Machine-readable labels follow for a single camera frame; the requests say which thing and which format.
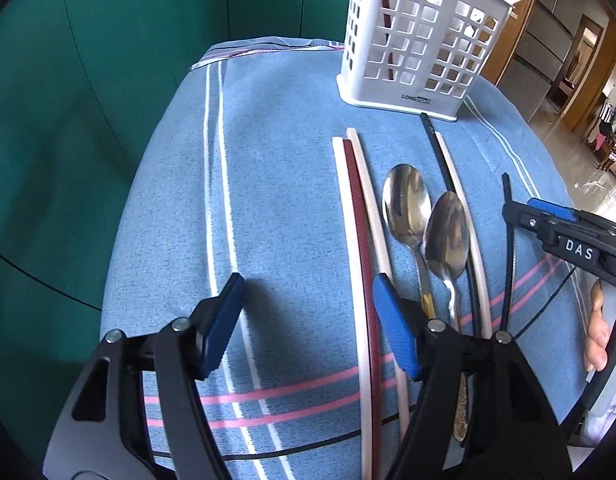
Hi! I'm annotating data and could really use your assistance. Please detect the blue striped tablecloth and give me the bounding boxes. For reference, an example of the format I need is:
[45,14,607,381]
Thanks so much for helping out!
[100,37,603,480]

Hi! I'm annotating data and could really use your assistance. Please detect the steel spoon with gold handle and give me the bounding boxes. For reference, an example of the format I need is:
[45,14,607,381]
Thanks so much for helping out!
[382,163,437,321]

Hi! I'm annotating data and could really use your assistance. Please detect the wooden glass cabinet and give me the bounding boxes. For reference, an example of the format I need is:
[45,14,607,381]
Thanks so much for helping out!
[480,0,538,86]

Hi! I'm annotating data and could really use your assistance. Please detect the black chopstick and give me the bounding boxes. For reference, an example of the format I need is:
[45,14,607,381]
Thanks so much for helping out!
[502,173,518,333]
[420,112,483,338]

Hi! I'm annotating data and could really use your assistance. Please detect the dark red chopstick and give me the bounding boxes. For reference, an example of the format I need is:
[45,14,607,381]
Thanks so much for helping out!
[342,139,383,480]

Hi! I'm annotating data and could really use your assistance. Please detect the grey metal cabinet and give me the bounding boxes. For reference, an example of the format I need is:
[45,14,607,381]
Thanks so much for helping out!
[508,0,579,111]

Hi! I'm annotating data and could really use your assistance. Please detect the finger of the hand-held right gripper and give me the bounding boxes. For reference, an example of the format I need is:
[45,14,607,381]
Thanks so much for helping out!
[528,198,576,223]
[502,204,553,241]

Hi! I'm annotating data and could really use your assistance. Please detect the person's patterned clothing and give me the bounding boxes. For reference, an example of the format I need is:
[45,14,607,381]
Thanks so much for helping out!
[570,360,616,448]

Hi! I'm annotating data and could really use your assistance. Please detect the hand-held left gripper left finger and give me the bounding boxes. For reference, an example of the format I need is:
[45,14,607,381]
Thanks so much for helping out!
[40,273,247,480]

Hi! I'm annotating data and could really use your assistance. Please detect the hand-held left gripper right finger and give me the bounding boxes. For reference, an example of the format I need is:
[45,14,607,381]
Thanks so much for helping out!
[373,273,573,480]

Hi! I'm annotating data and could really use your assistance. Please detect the green cabinet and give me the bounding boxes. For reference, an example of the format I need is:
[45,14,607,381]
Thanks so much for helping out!
[0,0,353,461]

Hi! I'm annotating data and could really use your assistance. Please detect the white plastic utensil holder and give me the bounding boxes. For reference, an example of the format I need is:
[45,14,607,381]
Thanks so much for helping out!
[336,0,516,122]

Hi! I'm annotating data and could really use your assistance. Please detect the person's right hand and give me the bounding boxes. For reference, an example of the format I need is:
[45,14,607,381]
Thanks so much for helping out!
[584,280,611,372]

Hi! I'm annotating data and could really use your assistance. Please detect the hanging clothes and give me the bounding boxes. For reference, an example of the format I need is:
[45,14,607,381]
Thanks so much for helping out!
[585,100,616,153]

